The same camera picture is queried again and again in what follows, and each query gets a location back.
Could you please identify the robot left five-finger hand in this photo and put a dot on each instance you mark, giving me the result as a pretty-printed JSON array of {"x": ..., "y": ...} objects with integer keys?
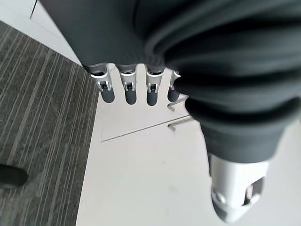
[{"x": 211, "y": 58}]

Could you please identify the white cabinet front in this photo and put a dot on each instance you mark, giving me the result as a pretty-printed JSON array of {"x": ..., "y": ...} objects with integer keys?
[{"x": 141, "y": 176}]

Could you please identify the dark robot foot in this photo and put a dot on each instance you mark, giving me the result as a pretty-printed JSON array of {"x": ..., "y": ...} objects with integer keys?
[{"x": 11, "y": 175}]

